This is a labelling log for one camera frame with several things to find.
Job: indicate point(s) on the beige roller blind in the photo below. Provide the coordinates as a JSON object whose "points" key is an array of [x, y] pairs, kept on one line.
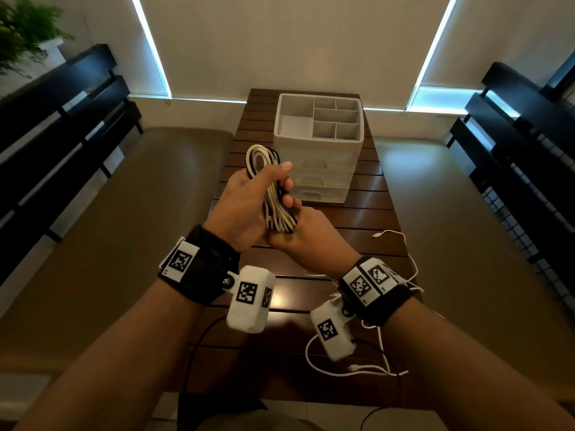
{"points": [[117, 44], [292, 44]]}

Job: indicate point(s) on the person's left hand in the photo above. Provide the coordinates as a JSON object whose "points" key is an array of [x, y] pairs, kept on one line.
{"points": [[238, 215]]}

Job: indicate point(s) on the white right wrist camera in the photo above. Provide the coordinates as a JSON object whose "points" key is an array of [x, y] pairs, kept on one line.
{"points": [[332, 336]]}

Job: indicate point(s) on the white drawer organizer box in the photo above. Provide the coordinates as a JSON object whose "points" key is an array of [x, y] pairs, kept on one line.
{"points": [[314, 157]]}

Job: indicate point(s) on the black right wristband with markers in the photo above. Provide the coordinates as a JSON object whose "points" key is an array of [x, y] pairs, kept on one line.
{"points": [[382, 296]]}

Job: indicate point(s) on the black left wristband with markers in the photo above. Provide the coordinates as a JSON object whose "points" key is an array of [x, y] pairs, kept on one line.
{"points": [[202, 269]]}

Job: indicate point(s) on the person's right forearm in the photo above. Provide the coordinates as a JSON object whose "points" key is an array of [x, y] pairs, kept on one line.
{"points": [[471, 377]]}

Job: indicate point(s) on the wooden slatted table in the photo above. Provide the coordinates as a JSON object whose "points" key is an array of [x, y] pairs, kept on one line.
{"points": [[368, 219]]}

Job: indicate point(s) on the person's right hand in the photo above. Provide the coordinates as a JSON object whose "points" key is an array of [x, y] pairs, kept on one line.
{"points": [[319, 251]]}

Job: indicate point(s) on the person's dark trouser leg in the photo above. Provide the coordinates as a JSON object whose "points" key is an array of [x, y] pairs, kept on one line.
{"points": [[215, 408]]}

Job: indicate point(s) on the black wristband with markers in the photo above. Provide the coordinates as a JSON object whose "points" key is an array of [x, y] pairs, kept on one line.
{"points": [[202, 269], [382, 296]]}

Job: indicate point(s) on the person's left forearm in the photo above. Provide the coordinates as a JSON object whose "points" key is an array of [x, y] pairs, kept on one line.
{"points": [[121, 368]]}

